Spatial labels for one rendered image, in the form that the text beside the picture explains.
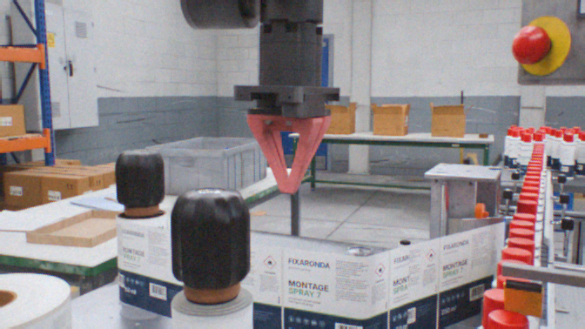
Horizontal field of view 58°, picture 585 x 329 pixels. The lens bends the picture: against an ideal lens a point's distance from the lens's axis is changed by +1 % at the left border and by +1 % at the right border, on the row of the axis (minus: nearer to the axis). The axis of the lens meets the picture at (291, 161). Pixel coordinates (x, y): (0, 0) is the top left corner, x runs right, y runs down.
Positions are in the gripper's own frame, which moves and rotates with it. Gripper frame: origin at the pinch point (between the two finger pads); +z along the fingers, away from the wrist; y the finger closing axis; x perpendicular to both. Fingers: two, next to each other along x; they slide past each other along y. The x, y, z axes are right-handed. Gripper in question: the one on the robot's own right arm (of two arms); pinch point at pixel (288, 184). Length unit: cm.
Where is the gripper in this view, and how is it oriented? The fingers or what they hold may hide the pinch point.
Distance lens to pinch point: 49.1
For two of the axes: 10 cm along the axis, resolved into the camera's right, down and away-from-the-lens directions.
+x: 9.1, 0.7, -4.0
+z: -0.2, 9.9, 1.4
